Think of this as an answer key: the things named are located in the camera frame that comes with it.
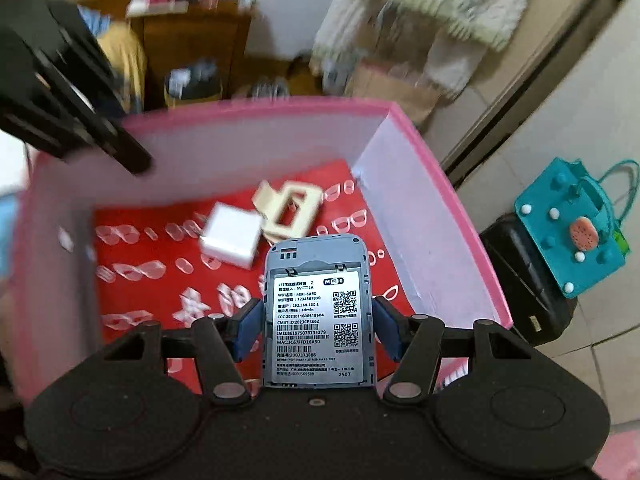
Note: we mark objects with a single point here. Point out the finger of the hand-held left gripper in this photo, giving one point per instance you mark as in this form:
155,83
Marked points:
125,149

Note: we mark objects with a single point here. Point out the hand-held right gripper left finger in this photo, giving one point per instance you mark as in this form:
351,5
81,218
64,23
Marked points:
247,326

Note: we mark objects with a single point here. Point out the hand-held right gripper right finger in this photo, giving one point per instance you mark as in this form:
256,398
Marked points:
388,327

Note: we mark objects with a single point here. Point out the grey-blue pocket router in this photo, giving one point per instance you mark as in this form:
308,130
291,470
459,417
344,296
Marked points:
315,310

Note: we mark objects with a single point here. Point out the pink cardboard box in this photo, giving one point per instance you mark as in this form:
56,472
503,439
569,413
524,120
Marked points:
425,175

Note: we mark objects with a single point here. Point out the yellow cloth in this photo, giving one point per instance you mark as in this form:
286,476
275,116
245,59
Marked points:
122,60

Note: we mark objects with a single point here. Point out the white charger cube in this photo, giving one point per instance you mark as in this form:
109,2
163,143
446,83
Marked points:
231,234

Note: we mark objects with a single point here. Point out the red printed lining paper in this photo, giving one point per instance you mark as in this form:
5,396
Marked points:
150,245

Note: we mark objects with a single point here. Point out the wooden cabinet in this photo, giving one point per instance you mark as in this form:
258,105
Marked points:
200,35

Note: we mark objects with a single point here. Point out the black hard-shell suitcase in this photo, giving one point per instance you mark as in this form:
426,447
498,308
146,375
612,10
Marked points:
520,270

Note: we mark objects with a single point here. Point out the teal felt handbag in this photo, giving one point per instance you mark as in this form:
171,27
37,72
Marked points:
555,240

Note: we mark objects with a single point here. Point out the brown cardboard box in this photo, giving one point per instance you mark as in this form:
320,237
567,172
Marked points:
395,92

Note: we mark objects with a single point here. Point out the cream wardrobe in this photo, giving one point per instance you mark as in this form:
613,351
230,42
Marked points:
575,75

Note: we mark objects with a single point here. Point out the cream and green fleece jacket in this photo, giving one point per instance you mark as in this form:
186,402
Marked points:
440,5

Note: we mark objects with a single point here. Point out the beige plastic frame piece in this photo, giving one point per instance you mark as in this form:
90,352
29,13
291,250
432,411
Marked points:
300,200

